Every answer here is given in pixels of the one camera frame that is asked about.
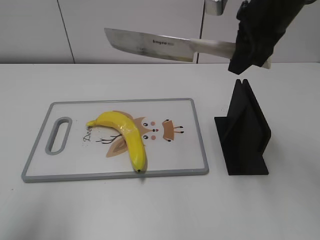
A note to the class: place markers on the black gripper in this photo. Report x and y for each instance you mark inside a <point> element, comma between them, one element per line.
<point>262,23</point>

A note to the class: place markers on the white-handled kitchen knife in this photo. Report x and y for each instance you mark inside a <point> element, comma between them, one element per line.
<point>177,49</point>

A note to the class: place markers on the yellow plastic banana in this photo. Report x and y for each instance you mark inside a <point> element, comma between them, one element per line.
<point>128,133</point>

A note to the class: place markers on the silver metal object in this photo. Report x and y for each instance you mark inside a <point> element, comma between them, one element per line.
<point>215,7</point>

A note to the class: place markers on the black knife stand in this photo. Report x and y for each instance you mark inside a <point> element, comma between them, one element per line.
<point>243,133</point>

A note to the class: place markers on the white grey-rimmed cutting board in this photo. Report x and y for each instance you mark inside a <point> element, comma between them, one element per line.
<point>66,149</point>

